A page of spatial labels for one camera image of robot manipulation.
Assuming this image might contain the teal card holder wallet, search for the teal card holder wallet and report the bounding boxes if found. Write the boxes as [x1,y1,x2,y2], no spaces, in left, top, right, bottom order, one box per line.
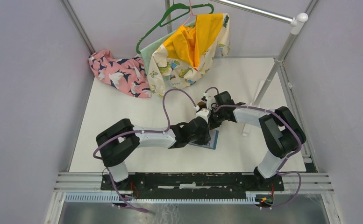
[189,130,219,150]

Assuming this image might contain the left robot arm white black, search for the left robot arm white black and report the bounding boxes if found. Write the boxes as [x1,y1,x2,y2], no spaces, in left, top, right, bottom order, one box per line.
[94,117,211,190]

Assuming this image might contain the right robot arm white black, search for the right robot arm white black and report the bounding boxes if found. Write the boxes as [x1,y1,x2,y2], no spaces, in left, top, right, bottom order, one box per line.
[202,91,306,190]

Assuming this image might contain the oval wooden tray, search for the oval wooden tray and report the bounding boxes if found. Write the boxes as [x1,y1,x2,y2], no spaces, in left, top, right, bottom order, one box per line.
[197,101,207,108]

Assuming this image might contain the dinosaur print yellow jacket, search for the dinosaur print yellow jacket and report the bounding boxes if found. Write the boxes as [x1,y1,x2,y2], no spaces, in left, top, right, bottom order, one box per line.
[146,14,230,97]

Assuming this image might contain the pink patterned cloth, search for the pink patterned cloth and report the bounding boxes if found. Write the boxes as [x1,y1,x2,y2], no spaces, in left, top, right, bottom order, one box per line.
[88,50,152,98]

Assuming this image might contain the mint green cloth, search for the mint green cloth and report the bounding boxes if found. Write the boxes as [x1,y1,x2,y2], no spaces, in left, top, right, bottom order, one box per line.
[140,20,197,75]

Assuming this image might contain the green clothes hanger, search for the green clothes hanger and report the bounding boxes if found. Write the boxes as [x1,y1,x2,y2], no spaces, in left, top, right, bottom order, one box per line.
[135,3,214,54]

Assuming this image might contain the silver clothes rack pole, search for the silver clothes rack pole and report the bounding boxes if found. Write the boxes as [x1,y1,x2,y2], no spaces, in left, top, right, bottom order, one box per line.
[216,0,309,106]

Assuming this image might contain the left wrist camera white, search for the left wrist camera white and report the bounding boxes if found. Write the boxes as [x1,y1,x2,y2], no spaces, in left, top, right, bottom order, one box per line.
[196,108,211,124]

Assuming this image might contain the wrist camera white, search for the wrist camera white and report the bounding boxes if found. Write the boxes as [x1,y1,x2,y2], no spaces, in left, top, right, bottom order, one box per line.
[201,92,216,110]
[196,108,211,124]

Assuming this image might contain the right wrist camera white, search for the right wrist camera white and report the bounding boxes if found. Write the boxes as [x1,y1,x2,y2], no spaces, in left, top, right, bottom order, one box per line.
[201,92,216,110]

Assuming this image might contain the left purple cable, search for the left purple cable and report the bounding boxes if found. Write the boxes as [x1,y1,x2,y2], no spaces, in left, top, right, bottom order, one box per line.
[93,88,200,214]

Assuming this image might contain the purple cable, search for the purple cable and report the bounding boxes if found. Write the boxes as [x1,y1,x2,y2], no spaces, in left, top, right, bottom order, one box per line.
[93,88,200,214]
[205,86,303,210]

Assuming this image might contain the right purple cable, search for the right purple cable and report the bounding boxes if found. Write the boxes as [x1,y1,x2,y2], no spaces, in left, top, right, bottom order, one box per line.
[205,86,303,210]

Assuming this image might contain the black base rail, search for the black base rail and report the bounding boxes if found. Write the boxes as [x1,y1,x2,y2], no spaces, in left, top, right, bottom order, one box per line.
[116,173,285,199]

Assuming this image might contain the white slotted cable duct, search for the white slotted cable duct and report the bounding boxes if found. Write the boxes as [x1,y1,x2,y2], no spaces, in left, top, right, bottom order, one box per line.
[64,193,259,205]

